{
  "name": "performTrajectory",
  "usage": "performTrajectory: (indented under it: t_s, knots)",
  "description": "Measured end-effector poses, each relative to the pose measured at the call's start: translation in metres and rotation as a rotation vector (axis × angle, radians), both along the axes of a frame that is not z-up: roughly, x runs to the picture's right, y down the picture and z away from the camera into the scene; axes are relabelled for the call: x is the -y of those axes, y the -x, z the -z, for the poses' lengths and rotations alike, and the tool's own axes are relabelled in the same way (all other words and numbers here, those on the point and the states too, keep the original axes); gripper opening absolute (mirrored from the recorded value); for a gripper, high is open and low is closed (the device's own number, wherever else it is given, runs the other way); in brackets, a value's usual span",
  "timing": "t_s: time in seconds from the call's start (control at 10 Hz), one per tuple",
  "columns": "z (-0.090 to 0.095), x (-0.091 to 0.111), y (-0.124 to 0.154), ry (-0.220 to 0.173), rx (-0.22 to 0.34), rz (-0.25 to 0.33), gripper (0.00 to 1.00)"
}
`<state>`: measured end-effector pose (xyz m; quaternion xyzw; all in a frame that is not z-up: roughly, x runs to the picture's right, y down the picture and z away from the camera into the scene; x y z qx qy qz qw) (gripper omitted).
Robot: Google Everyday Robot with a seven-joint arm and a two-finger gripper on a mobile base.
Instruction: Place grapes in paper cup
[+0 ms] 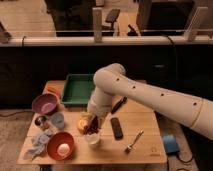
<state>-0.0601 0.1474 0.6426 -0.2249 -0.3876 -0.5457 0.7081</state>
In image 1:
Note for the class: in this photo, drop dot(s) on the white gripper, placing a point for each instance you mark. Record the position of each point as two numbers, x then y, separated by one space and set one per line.
99 107

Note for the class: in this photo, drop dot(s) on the dark red grape bunch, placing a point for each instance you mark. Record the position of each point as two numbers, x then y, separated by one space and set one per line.
92 127

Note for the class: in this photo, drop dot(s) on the white paper cup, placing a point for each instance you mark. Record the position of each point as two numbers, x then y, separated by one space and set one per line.
93 139

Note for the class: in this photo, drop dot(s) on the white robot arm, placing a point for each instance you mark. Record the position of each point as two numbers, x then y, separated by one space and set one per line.
193 112

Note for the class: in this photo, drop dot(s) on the yellow round fruit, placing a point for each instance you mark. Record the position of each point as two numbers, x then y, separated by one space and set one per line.
80 126

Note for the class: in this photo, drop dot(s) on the black remote control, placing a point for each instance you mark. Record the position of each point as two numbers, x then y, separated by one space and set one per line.
116 127

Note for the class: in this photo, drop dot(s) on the black marker pen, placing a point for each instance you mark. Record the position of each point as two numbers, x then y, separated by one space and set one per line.
118 104

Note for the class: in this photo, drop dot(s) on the green plastic tray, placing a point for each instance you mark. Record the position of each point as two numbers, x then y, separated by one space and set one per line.
77 90

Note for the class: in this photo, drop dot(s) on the red plastic bowl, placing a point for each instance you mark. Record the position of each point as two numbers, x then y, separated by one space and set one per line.
56 140

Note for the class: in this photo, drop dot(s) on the white egg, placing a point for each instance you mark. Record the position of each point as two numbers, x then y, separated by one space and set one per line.
63 149

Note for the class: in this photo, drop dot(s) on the orange carrot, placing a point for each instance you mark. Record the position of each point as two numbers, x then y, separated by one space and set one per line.
54 91

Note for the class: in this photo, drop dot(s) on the metal fork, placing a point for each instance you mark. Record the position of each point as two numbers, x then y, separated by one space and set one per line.
130 146

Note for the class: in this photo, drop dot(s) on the purple plastic bowl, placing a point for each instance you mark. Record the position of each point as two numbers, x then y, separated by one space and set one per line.
45 104

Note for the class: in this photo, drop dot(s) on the small metal can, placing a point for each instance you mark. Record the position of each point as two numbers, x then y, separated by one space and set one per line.
41 122

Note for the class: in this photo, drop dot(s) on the light blue cloth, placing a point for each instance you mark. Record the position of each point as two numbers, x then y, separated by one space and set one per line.
39 143

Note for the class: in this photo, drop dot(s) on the blue floor pedal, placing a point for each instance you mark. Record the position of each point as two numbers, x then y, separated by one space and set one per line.
170 144

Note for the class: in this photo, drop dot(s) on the black office chair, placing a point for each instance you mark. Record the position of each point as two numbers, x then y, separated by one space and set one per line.
111 18

